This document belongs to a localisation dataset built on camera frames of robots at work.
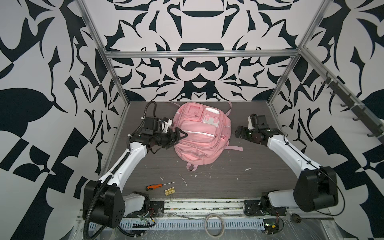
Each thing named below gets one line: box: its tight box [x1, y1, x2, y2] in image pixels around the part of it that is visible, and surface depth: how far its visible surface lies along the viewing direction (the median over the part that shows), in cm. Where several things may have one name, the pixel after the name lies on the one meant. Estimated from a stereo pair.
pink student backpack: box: [173, 101, 243, 172], surface depth 91 cm
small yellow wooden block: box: [164, 186, 176, 196], surface depth 81 cm
